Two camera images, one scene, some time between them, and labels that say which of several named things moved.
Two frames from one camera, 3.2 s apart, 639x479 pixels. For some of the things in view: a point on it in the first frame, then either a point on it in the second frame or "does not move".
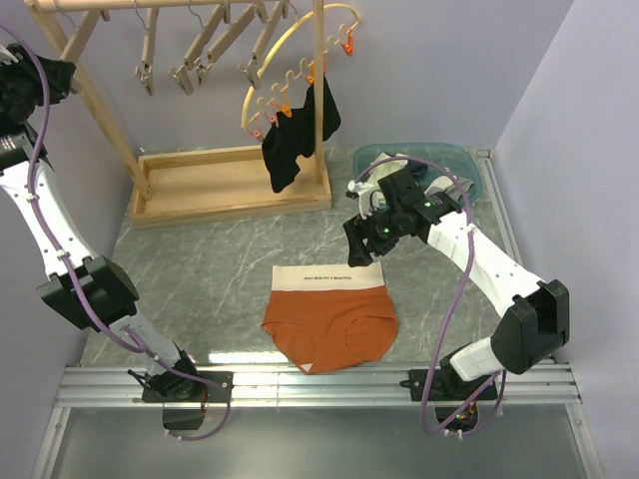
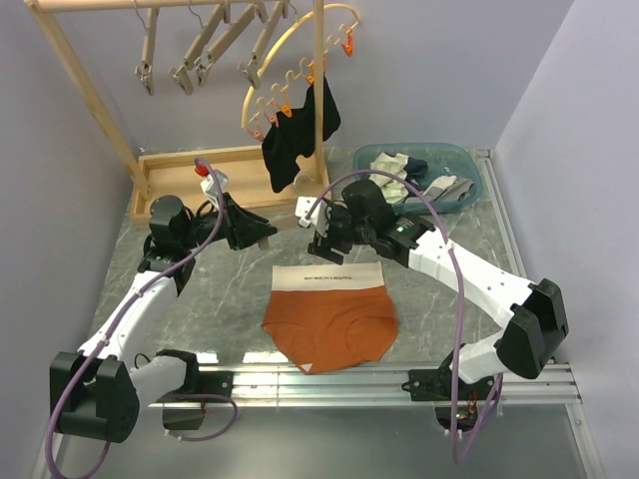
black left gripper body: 54,90 → 232,227
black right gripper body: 389,223 → 342,231
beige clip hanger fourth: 204,63 does not move
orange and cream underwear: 325,317 does not move
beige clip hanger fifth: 251,68 does not move
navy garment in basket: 417,170 does not move
